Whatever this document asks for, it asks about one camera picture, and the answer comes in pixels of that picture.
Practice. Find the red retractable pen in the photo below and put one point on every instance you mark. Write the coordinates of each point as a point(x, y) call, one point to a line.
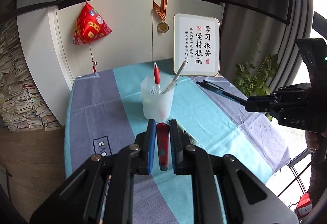
point(156, 73)

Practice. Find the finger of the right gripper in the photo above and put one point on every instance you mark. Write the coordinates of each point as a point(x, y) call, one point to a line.
point(262, 99)
point(254, 107)

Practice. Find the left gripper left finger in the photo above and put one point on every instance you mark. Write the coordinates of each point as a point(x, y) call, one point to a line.
point(151, 136)

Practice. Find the gold medal with ribbon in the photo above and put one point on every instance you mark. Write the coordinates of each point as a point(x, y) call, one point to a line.
point(161, 10)

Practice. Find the pile of stacked papers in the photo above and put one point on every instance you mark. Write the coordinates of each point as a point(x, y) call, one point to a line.
point(22, 107)

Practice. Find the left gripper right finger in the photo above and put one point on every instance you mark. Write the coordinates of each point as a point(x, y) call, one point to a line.
point(173, 147)

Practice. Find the frosted plastic pen cup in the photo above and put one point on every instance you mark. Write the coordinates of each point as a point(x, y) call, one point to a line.
point(155, 106)

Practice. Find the green potted plant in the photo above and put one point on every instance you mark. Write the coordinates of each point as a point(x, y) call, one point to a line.
point(252, 80)

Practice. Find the white slim pen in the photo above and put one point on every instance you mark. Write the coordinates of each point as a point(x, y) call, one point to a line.
point(175, 79)

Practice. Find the black retractable pen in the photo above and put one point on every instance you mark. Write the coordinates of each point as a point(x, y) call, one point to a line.
point(220, 91)

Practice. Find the framed calligraphy sign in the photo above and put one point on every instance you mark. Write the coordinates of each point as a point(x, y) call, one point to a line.
point(197, 40)

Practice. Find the person hand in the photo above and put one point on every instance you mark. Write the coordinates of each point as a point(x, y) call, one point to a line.
point(312, 140)

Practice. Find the red utility knife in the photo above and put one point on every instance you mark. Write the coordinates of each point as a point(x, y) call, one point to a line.
point(162, 134)

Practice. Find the red hanging zongzi ornament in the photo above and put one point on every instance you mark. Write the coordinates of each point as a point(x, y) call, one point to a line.
point(90, 27)

